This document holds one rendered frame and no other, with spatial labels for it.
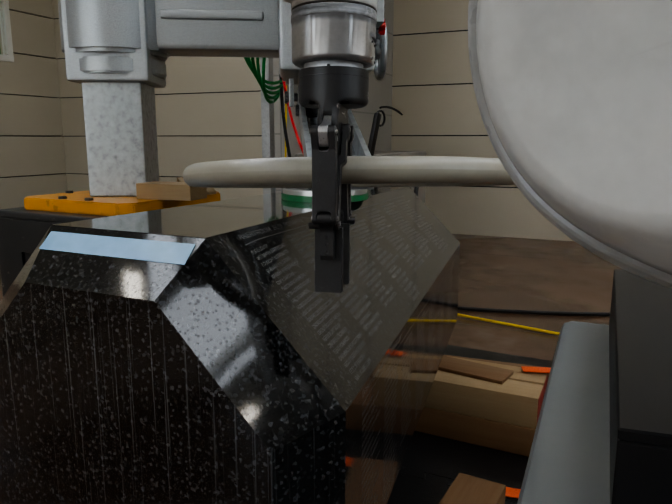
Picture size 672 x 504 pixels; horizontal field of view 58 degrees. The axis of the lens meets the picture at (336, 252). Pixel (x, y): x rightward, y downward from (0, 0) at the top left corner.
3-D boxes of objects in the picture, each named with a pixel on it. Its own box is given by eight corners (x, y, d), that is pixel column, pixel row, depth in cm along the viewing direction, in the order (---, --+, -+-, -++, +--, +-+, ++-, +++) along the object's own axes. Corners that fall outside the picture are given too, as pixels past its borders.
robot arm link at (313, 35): (380, 22, 68) (380, 77, 69) (301, 25, 69) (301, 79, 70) (372, -1, 59) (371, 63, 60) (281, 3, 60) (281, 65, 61)
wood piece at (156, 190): (136, 198, 195) (135, 183, 194) (155, 196, 205) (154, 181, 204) (190, 200, 189) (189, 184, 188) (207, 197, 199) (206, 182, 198)
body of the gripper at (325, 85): (364, 61, 60) (363, 156, 61) (372, 74, 68) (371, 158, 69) (290, 62, 61) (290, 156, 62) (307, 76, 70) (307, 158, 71)
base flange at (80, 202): (17, 209, 203) (16, 194, 202) (128, 196, 246) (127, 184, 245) (126, 217, 181) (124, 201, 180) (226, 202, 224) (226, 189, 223)
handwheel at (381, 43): (345, 82, 168) (345, 25, 165) (380, 83, 169) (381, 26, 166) (351, 77, 153) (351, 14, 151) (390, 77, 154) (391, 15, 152)
